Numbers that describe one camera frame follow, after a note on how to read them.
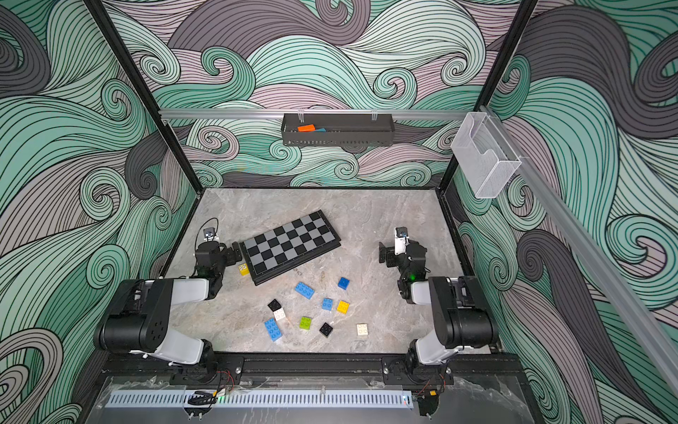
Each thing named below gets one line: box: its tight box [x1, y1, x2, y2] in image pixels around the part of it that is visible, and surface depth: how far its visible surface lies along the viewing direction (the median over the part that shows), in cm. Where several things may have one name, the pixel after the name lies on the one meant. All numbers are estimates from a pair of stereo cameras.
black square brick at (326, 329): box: [319, 322, 333, 337], surface depth 81 cm
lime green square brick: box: [299, 316, 312, 331], surface depth 83 cm
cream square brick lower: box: [356, 323, 369, 336], surface depth 81 cm
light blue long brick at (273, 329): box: [264, 318, 283, 342], surface depth 81 cm
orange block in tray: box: [297, 123, 316, 133], surface depth 94 cm
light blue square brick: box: [321, 296, 334, 311], surface depth 87 cm
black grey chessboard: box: [239, 210, 342, 287], surface depth 99 cm
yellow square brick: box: [337, 300, 351, 315], surface depth 86 cm
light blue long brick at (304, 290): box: [293, 281, 316, 300], surface depth 89 cm
